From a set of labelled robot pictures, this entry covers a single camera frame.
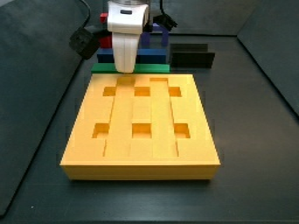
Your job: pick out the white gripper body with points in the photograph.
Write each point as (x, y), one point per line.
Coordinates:
(128, 18)

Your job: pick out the purple three-legged block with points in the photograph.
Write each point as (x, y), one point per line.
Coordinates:
(146, 35)

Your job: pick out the red cross-shaped block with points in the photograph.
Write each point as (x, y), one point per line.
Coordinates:
(106, 36)

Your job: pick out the yellow slotted board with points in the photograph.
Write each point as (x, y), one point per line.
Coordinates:
(141, 130)

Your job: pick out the blue rectangular block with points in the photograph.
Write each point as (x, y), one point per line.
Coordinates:
(146, 56)

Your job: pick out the black cable connector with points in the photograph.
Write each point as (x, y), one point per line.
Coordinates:
(165, 21)

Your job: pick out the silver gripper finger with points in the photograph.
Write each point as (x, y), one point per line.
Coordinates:
(132, 49)
(120, 51)

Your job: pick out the black angle bracket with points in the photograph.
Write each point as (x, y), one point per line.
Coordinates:
(192, 56)

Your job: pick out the green rectangular block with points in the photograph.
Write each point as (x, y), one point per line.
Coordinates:
(108, 68)

